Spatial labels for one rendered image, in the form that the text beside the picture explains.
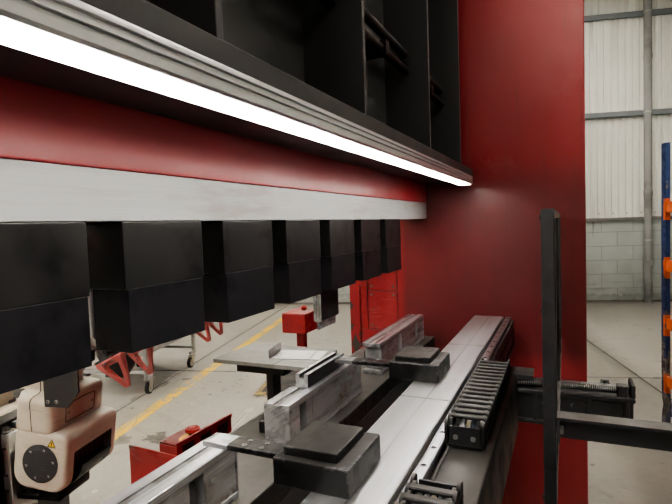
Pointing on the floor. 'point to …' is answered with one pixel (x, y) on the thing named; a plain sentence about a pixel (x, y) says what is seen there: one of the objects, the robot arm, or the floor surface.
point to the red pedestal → (299, 323)
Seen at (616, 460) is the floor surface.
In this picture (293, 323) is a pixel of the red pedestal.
